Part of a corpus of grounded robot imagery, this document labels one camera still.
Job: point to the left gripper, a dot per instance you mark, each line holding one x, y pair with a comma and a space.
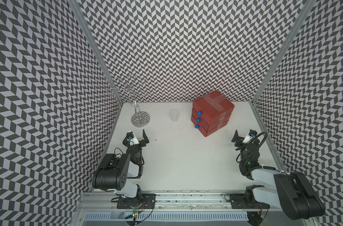
142, 142

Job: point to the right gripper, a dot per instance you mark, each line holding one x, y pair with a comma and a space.
238, 141

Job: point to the red bottom drawer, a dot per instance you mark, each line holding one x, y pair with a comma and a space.
208, 132

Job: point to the red drawer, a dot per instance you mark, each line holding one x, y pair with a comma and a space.
214, 122
213, 104
208, 132

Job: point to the red top drawer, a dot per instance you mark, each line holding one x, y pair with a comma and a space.
213, 104

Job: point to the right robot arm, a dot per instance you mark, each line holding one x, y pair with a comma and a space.
289, 191

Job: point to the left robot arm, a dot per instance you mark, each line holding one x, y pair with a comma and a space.
116, 170

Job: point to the red drawer cabinet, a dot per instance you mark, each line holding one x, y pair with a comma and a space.
211, 112

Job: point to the clear plastic cup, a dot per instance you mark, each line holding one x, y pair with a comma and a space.
174, 115

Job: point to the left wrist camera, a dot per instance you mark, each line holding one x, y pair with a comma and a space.
131, 139

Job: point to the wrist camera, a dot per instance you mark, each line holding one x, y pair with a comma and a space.
131, 139
251, 135

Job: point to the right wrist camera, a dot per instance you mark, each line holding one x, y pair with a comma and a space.
251, 135

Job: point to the wire mug tree stand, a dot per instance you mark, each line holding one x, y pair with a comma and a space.
140, 118

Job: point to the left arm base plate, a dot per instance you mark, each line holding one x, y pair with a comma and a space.
146, 201

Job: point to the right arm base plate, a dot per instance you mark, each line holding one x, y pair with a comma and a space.
242, 201

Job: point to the aluminium front rail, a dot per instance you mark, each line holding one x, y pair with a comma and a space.
163, 201

